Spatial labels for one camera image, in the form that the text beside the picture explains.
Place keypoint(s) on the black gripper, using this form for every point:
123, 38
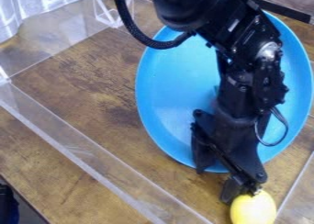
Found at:
224, 139

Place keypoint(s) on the yellow toy lemon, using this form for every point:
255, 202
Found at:
252, 209

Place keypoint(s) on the blue round plate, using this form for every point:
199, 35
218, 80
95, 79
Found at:
176, 82

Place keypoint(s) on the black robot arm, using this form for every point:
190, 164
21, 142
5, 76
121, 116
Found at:
236, 28

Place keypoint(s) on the black bar on table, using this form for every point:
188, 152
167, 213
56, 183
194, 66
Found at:
284, 11

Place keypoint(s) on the white patterned curtain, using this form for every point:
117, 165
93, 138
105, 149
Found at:
16, 10

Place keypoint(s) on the clear acrylic barrier wall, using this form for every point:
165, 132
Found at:
75, 150

